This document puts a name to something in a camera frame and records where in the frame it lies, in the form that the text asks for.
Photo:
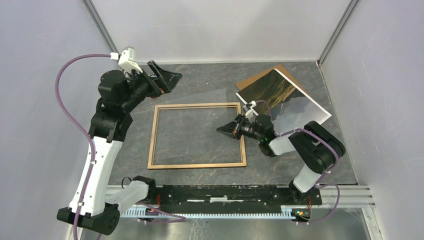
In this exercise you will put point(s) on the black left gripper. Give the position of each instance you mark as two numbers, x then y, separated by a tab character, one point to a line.
166	81

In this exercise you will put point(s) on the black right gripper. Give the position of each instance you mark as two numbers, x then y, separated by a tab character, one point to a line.
236	125

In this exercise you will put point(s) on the landscape photo print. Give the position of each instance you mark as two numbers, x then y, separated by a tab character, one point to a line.
286	103

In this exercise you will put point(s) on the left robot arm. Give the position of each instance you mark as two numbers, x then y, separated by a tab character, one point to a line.
121	91

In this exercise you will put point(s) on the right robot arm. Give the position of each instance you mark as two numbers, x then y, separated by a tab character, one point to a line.
317	147

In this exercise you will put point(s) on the brown backing board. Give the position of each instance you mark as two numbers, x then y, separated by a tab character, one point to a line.
244	83

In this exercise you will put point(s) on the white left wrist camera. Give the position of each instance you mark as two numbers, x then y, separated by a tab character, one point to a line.
127	60

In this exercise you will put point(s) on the wooden picture frame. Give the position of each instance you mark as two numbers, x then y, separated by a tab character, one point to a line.
198	165

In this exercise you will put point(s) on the left aluminium corner post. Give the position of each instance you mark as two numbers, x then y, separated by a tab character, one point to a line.
100	25

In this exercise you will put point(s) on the aluminium corner post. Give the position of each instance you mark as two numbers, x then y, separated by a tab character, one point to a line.
100	25
337	31

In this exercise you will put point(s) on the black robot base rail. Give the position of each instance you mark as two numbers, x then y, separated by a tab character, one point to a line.
230	199

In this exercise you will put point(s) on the white toothed cable duct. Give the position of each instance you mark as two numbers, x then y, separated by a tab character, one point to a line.
285	213

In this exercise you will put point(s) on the right aluminium corner post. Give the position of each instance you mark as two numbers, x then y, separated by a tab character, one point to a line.
337	31

